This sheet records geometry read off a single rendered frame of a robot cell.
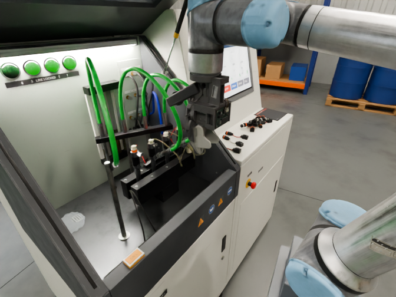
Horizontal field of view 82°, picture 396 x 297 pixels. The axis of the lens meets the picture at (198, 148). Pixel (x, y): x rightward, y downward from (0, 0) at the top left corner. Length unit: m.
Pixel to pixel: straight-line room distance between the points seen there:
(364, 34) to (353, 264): 0.38
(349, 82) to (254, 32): 4.88
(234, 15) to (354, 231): 0.41
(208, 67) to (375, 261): 0.44
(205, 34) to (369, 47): 0.28
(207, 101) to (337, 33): 0.27
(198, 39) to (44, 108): 0.65
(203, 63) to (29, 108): 0.65
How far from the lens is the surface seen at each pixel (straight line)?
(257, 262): 1.88
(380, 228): 0.45
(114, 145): 0.61
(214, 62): 0.50
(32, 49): 0.92
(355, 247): 0.48
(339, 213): 0.64
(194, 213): 0.81
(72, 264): 0.67
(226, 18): 0.45
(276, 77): 6.03
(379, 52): 0.49
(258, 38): 0.42
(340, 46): 0.50
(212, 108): 0.50
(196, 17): 0.49
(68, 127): 1.03
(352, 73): 5.23
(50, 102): 0.98
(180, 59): 1.05
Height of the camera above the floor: 1.52
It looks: 30 degrees down
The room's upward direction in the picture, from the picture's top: straight up
